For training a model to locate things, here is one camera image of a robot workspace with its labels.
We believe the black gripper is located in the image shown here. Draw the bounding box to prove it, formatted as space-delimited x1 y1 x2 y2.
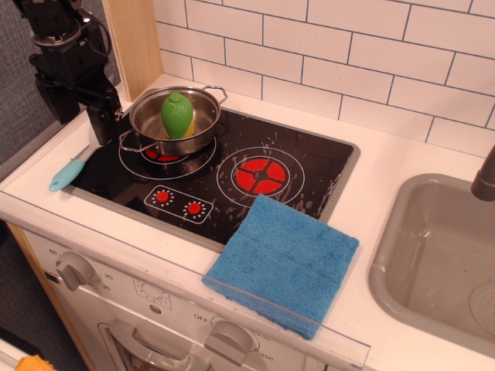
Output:
29 32 123 145

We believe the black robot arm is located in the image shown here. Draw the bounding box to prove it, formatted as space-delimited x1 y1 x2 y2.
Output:
14 1 122 145

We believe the red left stove knob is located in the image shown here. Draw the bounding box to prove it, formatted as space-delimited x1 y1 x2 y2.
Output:
155 190 170 204

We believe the red stove knob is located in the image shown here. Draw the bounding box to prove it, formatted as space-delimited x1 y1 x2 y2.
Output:
155 190 170 204
186 203 203 216

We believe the black toy stove top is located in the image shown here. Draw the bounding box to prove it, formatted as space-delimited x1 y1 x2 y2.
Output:
66 110 360 252

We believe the red right stove knob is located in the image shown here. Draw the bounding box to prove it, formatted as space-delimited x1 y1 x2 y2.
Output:
186 203 203 216

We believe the blue folded towel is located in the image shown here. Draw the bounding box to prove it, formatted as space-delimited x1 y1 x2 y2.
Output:
202 195 359 340

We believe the orange object at corner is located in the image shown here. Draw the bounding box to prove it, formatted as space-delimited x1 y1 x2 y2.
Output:
15 355 55 371

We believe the stainless steel pot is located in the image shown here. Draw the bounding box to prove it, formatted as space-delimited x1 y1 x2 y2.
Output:
119 86 228 156

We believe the green and yellow toy corn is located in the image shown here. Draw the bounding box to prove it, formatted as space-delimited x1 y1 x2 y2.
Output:
161 92 195 139

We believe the wooden side panel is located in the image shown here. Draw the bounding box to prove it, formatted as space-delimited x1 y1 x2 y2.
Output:
102 0 163 102

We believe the grey left oven dial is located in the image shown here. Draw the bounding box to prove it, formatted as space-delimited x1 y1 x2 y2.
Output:
56 252 95 291

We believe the grey oven dial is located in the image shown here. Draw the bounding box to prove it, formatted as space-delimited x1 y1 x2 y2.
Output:
56 252 95 291
204 321 254 366

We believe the white toy oven front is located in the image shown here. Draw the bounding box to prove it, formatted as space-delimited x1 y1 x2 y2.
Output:
26 232 324 370

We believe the grey right oven dial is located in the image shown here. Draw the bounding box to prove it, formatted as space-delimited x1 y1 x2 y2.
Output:
204 321 254 366

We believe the grey toy sink basin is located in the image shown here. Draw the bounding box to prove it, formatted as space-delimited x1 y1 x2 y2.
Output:
369 174 494 357

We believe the grey faucet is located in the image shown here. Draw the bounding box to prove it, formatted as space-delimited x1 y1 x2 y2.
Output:
470 146 495 202

